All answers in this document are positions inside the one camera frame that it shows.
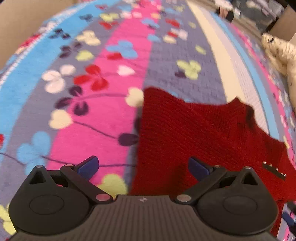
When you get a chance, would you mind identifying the dark red knit sweater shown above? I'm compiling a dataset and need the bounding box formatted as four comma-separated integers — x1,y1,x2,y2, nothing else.
130,88,295,240

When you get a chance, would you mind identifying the colourful floral striped bed blanket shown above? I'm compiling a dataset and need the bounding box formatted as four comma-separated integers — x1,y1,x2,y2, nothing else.
1,1,295,240

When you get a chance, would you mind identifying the cream star-patterned duvet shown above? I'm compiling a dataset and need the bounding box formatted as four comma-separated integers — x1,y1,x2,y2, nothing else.
261,33,295,102

